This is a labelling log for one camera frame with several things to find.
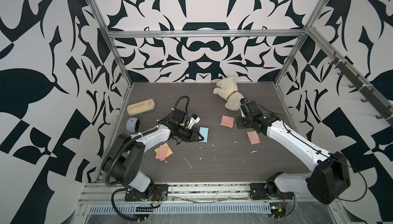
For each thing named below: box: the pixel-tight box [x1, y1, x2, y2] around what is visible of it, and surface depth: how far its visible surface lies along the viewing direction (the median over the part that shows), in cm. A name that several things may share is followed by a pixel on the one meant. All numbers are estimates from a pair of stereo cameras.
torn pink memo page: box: [246, 130, 261, 146], surface depth 93 cm
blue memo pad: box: [199, 126, 209, 143], surface depth 85 cm
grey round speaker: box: [125, 117, 140, 134], surface depth 91 cm
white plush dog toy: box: [212, 76, 245, 111], surface depth 107 cm
